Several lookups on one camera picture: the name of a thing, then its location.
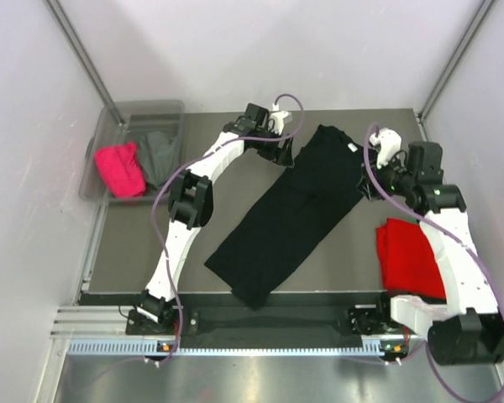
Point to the red folded t shirt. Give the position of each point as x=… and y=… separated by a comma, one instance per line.
x=406, y=259

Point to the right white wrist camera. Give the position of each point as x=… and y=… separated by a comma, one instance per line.
x=387, y=143

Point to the right aluminium frame post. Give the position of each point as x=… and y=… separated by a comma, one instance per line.
x=477, y=20

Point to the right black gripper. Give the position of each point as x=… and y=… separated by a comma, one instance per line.
x=369, y=186

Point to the aluminium frame post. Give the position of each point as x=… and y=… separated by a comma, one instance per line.
x=59, y=14
x=477, y=20

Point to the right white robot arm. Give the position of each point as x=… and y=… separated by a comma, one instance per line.
x=469, y=327

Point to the left aluminium frame post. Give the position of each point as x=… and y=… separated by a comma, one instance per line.
x=59, y=14

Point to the pink t shirt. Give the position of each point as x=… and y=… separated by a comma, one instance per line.
x=120, y=171

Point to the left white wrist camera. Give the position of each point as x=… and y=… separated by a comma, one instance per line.
x=277, y=121

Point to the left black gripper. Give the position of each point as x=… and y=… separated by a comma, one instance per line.
x=281, y=155

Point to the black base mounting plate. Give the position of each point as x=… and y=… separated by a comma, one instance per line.
x=344, y=313

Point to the black t shirt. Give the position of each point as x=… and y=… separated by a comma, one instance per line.
x=293, y=216

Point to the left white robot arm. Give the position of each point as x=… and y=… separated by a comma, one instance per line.
x=190, y=199

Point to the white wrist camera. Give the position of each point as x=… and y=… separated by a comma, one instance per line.
x=277, y=121
x=387, y=143

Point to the grey t shirt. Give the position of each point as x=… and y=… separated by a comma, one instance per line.
x=157, y=153

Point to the grey slotted cable duct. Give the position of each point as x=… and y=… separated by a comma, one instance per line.
x=367, y=347

